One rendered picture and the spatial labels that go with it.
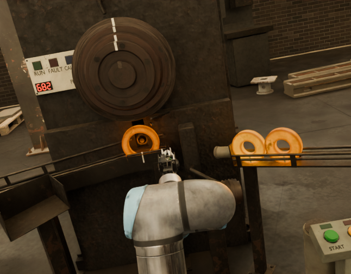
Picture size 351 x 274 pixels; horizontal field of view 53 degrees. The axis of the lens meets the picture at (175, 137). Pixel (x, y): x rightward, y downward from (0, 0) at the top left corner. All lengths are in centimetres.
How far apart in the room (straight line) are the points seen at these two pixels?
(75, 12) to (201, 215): 126
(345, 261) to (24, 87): 392
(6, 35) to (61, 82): 270
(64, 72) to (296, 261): 153
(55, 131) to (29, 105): 268
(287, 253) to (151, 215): 140
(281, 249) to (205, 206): 137
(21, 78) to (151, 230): 384
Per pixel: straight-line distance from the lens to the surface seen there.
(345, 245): 121
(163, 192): 79
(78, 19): 179
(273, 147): 155
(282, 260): 206
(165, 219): 79
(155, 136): 171
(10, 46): 448
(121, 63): 152
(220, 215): 82
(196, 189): 79
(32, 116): 456
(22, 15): 186
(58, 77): 182
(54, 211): 165
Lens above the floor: 133
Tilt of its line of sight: 19 degrees down
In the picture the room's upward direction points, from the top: 10 degrees counter-clockwise
